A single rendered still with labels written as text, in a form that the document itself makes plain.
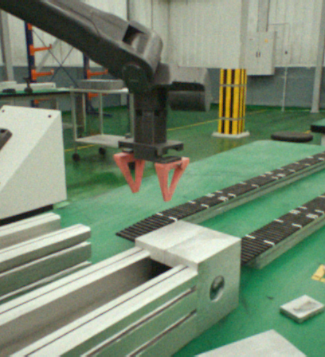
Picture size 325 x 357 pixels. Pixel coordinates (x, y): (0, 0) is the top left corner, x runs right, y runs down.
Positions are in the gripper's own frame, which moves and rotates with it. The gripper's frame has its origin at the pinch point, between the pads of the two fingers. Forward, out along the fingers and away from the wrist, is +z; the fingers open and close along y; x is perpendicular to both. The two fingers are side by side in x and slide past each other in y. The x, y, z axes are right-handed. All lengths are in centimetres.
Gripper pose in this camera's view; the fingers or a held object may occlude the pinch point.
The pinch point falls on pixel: (150, 192)
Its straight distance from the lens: 72.3
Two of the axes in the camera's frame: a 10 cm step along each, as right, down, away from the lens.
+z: 0.0, 9.7, 2.6
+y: 7.5, 1.7, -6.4
